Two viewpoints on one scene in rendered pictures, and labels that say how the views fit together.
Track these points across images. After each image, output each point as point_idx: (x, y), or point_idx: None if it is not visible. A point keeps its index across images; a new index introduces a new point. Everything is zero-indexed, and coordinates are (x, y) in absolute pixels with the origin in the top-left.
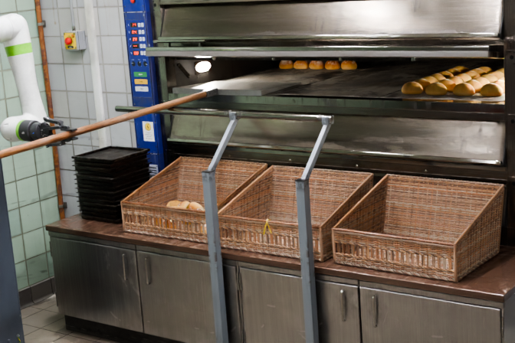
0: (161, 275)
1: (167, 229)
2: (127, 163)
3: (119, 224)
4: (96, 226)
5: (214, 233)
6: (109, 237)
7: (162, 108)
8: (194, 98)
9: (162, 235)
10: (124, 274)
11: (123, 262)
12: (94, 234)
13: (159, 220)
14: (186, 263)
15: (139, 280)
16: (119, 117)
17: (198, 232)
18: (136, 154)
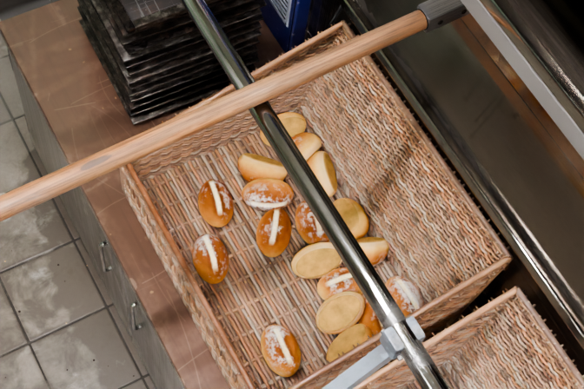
0: (156, 349)
1: (187, 300)
2: (187, 16)
3: (138, 129)
4: (89, 106)
5: None
6: (84, 194)
7: (220, 121)
8: (369, 53)
9: (179, 292)
10: (102, 266)
11: (102, 254)
12: (63, 153)
13: (205, 213)
14: None
15: (127, 299)
16: (19, 203)
17: (235, 385)
18: (215, 0)
